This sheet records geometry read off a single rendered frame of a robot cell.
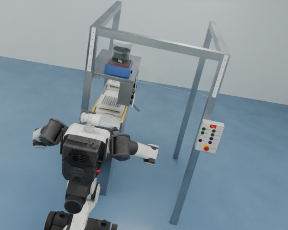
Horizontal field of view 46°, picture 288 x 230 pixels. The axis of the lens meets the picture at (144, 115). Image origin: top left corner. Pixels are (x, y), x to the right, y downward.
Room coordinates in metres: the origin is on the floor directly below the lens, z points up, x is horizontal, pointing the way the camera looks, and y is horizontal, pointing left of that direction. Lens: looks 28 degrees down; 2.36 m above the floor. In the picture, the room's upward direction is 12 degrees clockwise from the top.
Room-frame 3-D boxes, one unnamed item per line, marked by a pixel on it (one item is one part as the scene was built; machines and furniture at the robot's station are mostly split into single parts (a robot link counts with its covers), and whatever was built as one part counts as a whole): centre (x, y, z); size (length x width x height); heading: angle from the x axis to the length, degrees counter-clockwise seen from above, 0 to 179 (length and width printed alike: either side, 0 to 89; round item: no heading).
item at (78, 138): (1.73, 0.31, 1.10); 0.34 x 0.30 x 0.36; 90
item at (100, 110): (2.79, 0.31, 0.91); 0.24 x 0.24 x 0.02; 0
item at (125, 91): (2.60, 0.18, 1.20); 0.22 x 0.11 x 0.20; 0
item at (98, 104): (2.79, 0.31, 0.95); 0.25 x 0.24 x 0.02; 90
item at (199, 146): (2.40, -0.54, 1.03); 0.17 x 0.06 x 0.26; 90
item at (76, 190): (1.70, 0.31, 0.84); 0.28 x 0.13 x 0.18; 0
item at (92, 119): (1.79, 0.31, 1.31); 0.10 x 0.07 x 0.09; 90
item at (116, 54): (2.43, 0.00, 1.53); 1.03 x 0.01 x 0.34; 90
